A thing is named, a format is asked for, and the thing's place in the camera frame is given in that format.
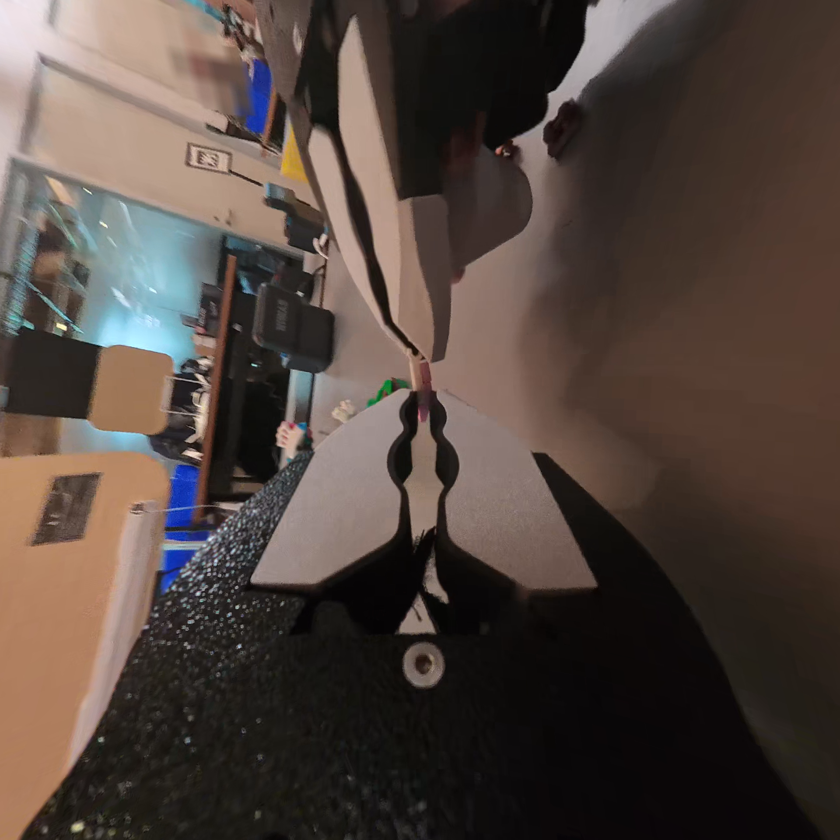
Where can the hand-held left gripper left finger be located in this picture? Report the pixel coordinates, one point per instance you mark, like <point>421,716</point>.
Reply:
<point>334,512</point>

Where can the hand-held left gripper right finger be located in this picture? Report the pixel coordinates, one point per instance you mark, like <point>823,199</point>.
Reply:
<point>518,518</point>

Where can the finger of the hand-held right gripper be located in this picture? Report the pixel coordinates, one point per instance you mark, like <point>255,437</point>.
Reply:
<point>374,164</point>
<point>334,184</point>

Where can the pink tan lego piece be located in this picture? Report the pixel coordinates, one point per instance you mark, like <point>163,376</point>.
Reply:
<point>424,394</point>

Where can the dark red lego piece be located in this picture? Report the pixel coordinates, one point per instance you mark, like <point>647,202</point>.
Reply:
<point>563,128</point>

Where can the black charging dock with batteries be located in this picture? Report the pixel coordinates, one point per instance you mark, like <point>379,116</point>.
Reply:
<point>298,220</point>

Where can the blue storage bin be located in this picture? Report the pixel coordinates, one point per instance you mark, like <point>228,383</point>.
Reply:
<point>184,499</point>
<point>259,88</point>

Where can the black charger case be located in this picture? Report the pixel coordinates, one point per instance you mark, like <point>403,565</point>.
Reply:
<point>293,325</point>

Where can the wooden topped desk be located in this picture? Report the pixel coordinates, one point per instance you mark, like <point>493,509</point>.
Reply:
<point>220,374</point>

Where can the beige black board on stand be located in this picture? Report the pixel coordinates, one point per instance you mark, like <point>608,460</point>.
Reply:
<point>131,387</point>

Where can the large beige board with label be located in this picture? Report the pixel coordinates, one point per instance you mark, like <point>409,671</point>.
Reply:
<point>65,590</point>

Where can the wall marker sign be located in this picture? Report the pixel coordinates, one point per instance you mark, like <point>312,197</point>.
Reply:
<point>210,157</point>

